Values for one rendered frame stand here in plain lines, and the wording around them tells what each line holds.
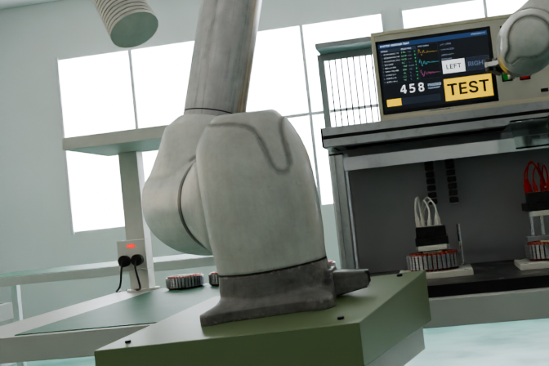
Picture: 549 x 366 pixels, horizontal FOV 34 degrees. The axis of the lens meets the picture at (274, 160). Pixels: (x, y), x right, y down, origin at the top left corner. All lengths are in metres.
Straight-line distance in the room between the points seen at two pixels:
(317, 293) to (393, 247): 1.00
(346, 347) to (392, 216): 1.14
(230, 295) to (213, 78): 0.37
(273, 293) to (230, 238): 0.09
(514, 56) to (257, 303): 0.66
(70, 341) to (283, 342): 0.81
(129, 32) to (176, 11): 5.95
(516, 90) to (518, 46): 0.51
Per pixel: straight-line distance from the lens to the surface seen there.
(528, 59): 1.56
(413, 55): 2.06
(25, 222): 9.22
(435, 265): 1.85
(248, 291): 1.19
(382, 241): 2.16
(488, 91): 2.05
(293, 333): 1.05
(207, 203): 1.21
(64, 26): 9.22
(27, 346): 1.84
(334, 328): 1.04
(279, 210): 1.17
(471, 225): 2.16
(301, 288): 1.18
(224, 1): 1.45
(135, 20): 2.88
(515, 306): 1.66
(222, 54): 1.42
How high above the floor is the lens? 0.93
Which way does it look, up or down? 4 degrees up
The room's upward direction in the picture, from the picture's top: 6 degrees counter-clockwise
